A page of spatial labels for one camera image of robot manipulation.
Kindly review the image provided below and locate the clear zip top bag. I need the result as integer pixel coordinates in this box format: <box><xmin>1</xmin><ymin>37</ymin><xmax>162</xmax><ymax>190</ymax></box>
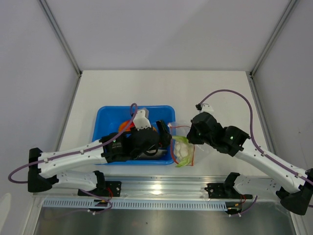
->
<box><xmin>167</xmin><ymin>121</ymin><xmax>214</xmax><ymax>168</ymax></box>

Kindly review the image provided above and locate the white cauliflower with leaves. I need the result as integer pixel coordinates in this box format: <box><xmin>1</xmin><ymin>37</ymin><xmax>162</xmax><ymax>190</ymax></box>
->
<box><xmin>171</xmin><ymin>136</ymin><xmax>195</xmax><ymax>167</ymax></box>

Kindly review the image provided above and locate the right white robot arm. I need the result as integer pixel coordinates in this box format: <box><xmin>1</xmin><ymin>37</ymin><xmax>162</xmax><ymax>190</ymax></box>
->
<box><xmin>187</xmin><ymin>112</ymin><xmax>313</xmax><ymax>215</ymax></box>

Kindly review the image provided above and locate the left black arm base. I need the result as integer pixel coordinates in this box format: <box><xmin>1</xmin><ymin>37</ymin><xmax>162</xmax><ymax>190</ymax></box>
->
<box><xmin>106</xmin><ymin>181</ymin><xmax>122</xmax><ymax>197</ymax></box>

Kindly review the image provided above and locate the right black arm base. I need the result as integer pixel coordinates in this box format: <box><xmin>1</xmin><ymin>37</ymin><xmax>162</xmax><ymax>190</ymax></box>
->
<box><xmin>204</xmin><ymin>183</ymin><xmax>253</xmax><ymax>199</ymax></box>

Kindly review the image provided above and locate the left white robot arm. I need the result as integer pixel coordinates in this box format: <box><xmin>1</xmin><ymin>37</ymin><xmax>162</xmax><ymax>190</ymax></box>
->
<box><xmin>27</xmin><ymin>120</ymin><xmax>172</xmax><ymax>196</ymax></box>

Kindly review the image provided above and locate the grey toy fish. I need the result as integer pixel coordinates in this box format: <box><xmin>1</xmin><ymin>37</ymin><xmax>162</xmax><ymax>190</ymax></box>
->
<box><xmin>136</xmin><ymin>149</ymin><xmax>167</xmax><ymax>161</ymax></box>

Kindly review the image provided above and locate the red orange mango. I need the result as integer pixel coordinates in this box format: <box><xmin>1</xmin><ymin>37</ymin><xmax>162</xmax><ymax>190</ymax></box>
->
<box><xmin>118</xmin><ymin>120</ymin><xmax>134</xmax><ymax>132</ymax></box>

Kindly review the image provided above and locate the blue plastic bin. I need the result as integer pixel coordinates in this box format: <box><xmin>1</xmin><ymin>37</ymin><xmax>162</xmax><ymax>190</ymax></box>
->
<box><xmin>91</xmin><ymin>105</ymin><xmax>176</xmax><ymax>165</ymax></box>

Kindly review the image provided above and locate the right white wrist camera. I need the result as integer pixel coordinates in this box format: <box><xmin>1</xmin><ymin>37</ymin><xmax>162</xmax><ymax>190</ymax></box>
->
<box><xmin>196</xmin><ymin>103</ymin><xmax>214</xmax><ymax>114</ymax></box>

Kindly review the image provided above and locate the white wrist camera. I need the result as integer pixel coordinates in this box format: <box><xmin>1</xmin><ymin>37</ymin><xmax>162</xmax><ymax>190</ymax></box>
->
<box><xmin>196</xmin><ymin>103</ymin><xmax>214</xmax><ymax>114</ymax></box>
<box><xmin>133</xmin><ymin>108</ymin><xmax>151</xmax><ymax>130</ymax></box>

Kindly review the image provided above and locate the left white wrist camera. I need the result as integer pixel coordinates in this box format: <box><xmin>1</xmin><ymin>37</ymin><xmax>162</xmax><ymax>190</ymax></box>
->
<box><xmin>133</xmin><ymin>108</ymin><xmax>151</xmax><ymax>130</ymax></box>

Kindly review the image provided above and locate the aluminium mounting rail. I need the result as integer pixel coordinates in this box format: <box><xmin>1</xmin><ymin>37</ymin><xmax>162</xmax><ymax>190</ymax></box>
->
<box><xmin>33</xmin><ymin>175</ymin><xmax>299</xmax><ymax>201</ymax></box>

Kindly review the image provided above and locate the white slotted cable duct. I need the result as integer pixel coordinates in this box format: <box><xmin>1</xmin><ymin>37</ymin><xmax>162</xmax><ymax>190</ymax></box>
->
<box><xmin>43</xmin><ymin>198</ymin><xmax>227</xmax><ymax>211</ymax></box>

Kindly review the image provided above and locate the left aluminium frame post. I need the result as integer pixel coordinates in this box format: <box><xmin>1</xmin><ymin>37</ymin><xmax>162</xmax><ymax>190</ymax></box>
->
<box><xmin>38</xmin><ymin>0</ymin><xmax>82</xmax><ymax>76</ymax></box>

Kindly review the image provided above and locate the aluminium frame post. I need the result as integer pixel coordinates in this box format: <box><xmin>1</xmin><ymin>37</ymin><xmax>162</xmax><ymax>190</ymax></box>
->
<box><xmin>38</xmin><ymin>0</ymin><xmax>82</xmax><ymax>76</ymax></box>
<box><xmin>249</xmin><ymin>0</ymin><xmax>300</xmax><ymax>78</ymax></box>

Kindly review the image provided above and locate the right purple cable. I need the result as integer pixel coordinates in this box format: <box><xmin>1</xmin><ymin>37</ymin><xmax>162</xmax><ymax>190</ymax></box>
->
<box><xmin>198</xmin><ymin>89</ymin><xmax>313</xmax><ymax>216</ymax></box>

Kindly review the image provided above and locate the right aluminium frame post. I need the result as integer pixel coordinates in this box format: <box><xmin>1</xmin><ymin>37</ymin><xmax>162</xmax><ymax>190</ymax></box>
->
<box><xmin>249</xmin><ymin>0</ymin><xmax>300</xmax><ymax>78</ymax></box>

